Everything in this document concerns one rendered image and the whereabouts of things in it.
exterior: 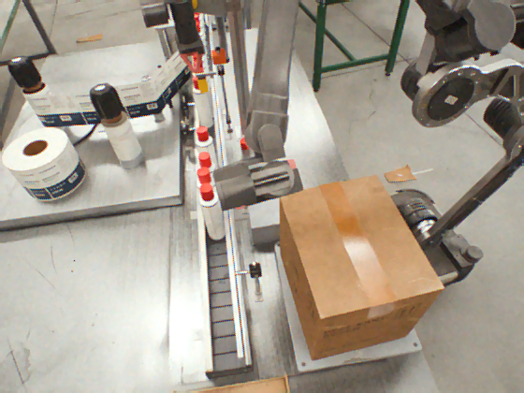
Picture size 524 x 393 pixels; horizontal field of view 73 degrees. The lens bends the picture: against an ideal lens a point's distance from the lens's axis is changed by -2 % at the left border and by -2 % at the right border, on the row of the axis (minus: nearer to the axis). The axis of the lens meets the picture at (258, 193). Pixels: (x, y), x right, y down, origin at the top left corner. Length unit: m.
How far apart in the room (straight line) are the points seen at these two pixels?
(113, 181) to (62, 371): 0.59
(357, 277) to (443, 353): 1.28
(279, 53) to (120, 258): 0.80
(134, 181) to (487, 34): 1.04
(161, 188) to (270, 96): 0.73
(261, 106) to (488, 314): 1.77
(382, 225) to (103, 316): 0.76
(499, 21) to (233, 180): 0.50
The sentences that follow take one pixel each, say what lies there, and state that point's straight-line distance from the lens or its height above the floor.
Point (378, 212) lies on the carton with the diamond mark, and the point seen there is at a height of 1.12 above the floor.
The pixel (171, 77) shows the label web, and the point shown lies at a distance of 1.51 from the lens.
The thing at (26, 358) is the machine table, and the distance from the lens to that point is 1.15.
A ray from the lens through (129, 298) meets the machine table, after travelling 1.09.
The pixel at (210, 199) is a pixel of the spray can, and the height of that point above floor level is 1.05.
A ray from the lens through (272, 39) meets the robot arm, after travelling 0.59.
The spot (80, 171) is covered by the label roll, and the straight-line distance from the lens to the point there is 1.35.
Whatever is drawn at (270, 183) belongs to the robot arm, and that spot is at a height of 1.32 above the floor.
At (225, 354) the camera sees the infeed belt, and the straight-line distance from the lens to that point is 0.92.
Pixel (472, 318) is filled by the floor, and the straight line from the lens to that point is 2.08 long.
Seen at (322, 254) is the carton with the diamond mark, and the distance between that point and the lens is 0.73.
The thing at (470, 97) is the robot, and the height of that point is 1.12.
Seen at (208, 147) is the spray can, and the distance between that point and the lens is 1.09.
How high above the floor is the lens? 1.75
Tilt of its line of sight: 50 degrees down
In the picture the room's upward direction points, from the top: 5 degrees counter-clockwise
